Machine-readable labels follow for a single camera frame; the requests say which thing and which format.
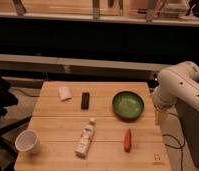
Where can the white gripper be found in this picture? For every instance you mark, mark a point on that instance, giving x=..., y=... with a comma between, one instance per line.
x=160, y=115

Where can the green ceramic bowl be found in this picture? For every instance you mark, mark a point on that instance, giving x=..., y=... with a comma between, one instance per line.
x=127, y=105

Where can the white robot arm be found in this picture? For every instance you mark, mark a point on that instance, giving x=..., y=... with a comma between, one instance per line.
x=176, y=82

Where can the white plastic bottle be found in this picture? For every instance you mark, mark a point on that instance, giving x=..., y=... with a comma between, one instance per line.
x=85, y=139

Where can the black rectangular block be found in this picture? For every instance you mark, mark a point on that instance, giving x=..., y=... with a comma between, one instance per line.
x=85, y=100

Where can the white paper cup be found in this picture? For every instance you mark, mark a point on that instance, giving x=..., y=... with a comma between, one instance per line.
x=28, y=141

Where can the black office chair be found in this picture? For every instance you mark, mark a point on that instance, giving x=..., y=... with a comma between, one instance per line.
x=8, y=99

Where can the long wooden bench shelf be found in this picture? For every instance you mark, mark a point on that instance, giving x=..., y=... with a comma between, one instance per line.
x=84, y=67

